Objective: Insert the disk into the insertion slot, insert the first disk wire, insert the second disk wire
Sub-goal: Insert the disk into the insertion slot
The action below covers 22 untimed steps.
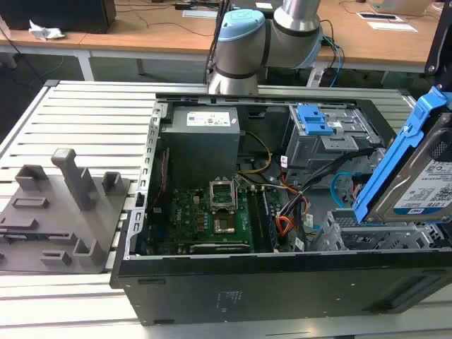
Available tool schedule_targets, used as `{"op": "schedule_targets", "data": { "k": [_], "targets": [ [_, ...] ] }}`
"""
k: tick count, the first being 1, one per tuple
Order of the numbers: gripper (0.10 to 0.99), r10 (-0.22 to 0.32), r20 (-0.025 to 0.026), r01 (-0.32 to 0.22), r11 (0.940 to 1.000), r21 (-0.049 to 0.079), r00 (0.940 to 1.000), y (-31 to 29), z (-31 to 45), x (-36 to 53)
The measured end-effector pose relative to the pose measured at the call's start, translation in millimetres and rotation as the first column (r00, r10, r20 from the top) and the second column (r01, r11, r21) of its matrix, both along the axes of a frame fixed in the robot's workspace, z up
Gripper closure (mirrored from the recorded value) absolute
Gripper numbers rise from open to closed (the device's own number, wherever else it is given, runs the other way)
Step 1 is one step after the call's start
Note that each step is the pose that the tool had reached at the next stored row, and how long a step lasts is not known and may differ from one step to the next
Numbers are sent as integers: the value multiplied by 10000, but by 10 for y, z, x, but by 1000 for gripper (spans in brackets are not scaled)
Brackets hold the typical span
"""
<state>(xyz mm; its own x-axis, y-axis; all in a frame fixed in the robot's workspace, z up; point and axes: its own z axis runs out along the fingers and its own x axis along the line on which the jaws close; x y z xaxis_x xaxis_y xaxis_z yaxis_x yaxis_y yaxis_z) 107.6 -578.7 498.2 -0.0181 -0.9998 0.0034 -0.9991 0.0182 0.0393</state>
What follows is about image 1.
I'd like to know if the white paper sheet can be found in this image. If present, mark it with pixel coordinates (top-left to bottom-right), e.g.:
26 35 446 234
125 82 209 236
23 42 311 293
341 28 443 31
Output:
182 9 218 19
366 20 418 33

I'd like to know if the CPU socket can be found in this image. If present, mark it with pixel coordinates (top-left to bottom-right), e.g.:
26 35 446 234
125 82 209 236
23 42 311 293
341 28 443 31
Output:
211 210 238 237

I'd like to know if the black RAM slot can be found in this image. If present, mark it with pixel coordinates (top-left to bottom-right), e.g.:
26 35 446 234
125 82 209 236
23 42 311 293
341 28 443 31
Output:
246 186 264 253

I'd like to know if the wooden desk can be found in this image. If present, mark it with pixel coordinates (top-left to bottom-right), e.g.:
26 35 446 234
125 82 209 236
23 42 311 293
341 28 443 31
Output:
0 0 452 86

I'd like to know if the silver optical drive cage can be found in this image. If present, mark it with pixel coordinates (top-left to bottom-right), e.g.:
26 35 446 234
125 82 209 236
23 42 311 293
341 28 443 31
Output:
285 104 386 182

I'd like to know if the grey power supply unit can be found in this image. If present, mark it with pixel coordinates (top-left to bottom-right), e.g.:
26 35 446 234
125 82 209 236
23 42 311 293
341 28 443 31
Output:
159 107 242 174

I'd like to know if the green motherboard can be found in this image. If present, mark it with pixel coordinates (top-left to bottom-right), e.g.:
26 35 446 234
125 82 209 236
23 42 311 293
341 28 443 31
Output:
146 185 294 255

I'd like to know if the black power wire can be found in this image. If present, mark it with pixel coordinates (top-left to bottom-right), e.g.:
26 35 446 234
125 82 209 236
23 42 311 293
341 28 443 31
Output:
278 148 375 222

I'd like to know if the grey parts rack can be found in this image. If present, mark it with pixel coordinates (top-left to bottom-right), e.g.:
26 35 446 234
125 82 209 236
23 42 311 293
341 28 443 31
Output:
0 148 132 275

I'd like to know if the orange wire bundle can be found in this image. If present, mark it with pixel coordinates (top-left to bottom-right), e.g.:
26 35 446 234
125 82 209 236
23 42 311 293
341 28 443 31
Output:
275 215 299 237

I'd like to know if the black box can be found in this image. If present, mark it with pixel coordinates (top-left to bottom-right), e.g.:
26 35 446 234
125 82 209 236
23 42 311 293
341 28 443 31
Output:
0 0 117 35

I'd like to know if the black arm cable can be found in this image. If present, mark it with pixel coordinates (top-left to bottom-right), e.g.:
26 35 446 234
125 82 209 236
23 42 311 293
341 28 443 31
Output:
204 0 231 85

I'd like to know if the crumpled white tissue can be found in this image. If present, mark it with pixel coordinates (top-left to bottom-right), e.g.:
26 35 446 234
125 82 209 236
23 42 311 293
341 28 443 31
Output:
28 19 66 42

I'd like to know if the silver disk bay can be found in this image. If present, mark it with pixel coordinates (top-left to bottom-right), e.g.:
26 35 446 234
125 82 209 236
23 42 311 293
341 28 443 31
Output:
307 208 442 252

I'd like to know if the hard disk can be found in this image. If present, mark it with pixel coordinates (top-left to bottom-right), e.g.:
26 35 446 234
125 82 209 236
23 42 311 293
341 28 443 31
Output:
351 84 452 226

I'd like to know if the thin red wire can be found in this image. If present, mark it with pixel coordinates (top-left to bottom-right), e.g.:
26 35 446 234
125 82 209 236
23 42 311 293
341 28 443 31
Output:
160 150 171 203

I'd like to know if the white desk cable port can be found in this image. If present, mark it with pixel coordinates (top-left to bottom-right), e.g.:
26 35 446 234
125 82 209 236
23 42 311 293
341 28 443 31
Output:
356 11 398 21

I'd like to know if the yellow wire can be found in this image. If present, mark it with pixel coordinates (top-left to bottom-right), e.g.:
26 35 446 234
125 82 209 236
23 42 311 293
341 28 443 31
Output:
235 131 273 175

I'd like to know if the blue data wire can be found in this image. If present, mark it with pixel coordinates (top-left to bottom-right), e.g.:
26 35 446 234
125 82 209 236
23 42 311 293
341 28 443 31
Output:
331 172 365 210

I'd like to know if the metal socket cover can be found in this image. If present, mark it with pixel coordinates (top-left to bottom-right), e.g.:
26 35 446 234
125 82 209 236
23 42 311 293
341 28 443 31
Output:
209 179 237 210

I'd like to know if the black PC case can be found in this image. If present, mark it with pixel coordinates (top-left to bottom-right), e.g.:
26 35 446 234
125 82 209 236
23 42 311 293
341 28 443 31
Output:
109 92 452 328

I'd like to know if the blue cable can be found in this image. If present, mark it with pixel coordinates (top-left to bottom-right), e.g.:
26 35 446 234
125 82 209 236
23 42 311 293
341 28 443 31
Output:
319 35 345 88

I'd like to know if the blue plastic drive latch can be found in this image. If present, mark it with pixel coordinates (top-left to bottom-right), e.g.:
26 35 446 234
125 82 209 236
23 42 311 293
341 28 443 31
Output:
297 103 335 136

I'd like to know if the black graphics card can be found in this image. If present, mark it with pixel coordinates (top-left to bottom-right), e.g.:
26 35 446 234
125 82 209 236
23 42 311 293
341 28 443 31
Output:
189 242 250 255

